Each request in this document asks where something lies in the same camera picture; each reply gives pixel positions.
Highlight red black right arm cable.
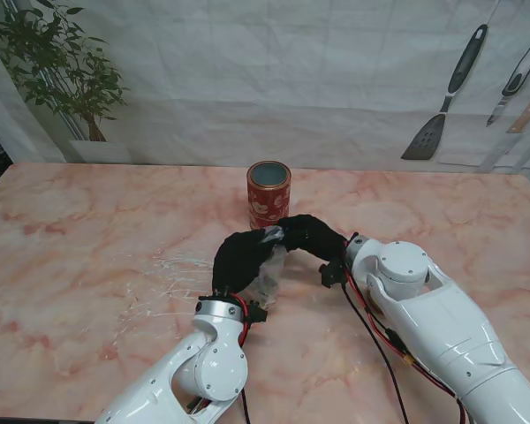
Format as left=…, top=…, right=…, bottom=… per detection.
left=341, top=264, right=470, bottom=424

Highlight red black left arm cable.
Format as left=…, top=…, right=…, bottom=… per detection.
left=231, top=294, right=254, bottom=424

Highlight red black arm cable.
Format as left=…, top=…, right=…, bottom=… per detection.
left=341, top=264, right=470, bottom=424
left=231, top=294, right=254, bottom=424

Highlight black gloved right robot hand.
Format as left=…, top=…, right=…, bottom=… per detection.
left=276, top=214, right=350, bottom=266

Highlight black slotted spatula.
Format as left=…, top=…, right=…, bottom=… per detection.
left=400, top=24, right=490, bottom=161

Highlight black handled peeler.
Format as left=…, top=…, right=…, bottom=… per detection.
left=486, top=28, right=530, bottom=127

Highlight green leafy potted plant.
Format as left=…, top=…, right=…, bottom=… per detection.
left=0, top=0, right=130, bottom=142

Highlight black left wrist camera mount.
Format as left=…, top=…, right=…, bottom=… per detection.
left=246, top=302, right=268, bottom=324

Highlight red floral tea tin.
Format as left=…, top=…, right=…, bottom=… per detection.
left=246, top=160, right=292, bottom=229

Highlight clear plastic bag of tea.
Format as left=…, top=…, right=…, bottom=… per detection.
left=242, top=224, right=289, bottom=311

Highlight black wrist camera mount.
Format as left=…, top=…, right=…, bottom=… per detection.
left=318, top=258, right=348, bottom=288
left=246, top=302, right=268, bottom=324

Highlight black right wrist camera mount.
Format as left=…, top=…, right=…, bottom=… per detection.
left=318, top=258, right=348, bottom=288

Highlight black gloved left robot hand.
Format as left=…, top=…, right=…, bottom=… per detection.
left=212, top=227, right=286, bottom=295

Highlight white printed backdrop cloth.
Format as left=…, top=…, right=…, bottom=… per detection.
left=0, top=0, right=530, bottom=173

